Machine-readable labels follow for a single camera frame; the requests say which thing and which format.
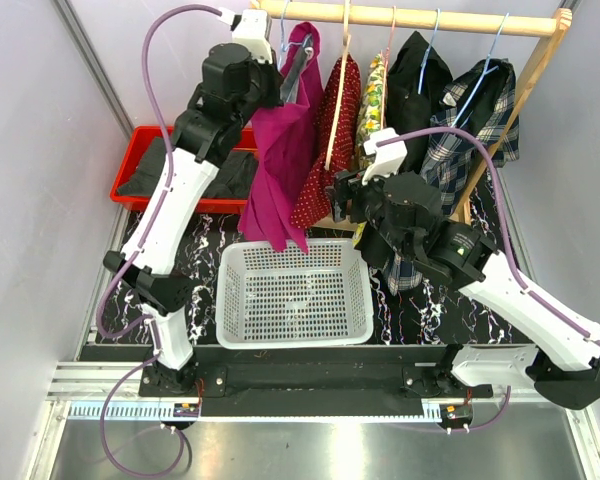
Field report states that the red plastic bin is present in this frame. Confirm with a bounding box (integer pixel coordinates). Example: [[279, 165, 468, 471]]
[[110, 126, 258, 214]]

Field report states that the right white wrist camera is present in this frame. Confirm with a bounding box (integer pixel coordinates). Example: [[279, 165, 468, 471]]
[[362, 128, 407, 186]]

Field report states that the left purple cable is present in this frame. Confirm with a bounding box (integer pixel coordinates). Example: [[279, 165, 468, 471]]
[[95, 4, 237, 475]]

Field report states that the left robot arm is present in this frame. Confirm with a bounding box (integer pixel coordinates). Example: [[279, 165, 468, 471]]
[[103, 43, 282, 396]]

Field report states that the light blue wire hanger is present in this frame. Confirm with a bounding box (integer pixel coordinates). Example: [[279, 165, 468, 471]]
[[278, 0, 313, 67]]

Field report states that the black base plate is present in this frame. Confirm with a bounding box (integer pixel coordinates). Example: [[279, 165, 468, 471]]
[[77, 342, 537, 418]]

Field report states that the magenta skirt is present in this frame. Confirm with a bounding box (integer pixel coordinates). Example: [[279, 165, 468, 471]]
[[238, 22, 323, 252]]

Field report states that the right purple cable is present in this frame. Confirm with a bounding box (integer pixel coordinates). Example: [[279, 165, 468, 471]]
[[377, 126, 600, 433]]

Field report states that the white plastic basket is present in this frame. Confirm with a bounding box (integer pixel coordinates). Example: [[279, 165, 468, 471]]
[[215, 238, 374, 350]]

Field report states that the pink wire hanger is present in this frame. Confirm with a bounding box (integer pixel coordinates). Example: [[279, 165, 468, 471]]
[[380, 5, 397, 129]]

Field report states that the dark grey garment in bin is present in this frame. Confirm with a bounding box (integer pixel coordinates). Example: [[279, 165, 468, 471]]
[[116, 137, 258, 200]]

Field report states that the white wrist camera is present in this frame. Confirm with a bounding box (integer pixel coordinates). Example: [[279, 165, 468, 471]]
[[362, 128, 407, 186], [232, 9, 274, 65]]

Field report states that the wooden hanger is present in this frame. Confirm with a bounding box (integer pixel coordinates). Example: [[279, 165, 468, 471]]
[[324, 0, 351, 171]]

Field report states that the plaid skirt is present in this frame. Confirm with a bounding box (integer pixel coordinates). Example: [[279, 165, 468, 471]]
[[382, 57, 521, 296]]

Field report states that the red polka dot skirt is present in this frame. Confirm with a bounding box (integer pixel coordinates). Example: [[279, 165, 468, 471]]
[[290, 56, 361, 230]]

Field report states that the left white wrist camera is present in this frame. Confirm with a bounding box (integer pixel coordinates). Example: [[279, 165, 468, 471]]
[[232, 9, 274, 65]]

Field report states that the wooden clothes rack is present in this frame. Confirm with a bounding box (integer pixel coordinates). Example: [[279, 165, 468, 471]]
[[249, 0, 573, 233]]

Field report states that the lemon print skirt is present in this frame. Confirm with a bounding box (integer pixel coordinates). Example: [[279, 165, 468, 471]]
[[353, 52, 386, 169]]

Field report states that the black skirt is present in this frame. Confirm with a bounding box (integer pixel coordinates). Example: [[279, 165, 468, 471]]
[[382, 30, 454, 176]]

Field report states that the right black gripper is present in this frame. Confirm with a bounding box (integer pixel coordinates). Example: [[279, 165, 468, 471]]
[[323, 159, 411, 258]]

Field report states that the purple cable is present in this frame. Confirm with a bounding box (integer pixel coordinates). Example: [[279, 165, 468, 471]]
[[377, 126, 600, 433], [95, 4, 237, 475]]

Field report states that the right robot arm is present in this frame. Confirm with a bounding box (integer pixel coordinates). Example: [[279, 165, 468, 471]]
[[327, 171, 600, 410]]

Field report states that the blue hanger of black skirt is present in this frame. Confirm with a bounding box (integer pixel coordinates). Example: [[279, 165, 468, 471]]
[[417, 8, 441, 95]]

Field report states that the blue hanger of plaid skirt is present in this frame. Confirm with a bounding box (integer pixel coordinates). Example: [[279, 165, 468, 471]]
[[452, 12, 510, 128]]

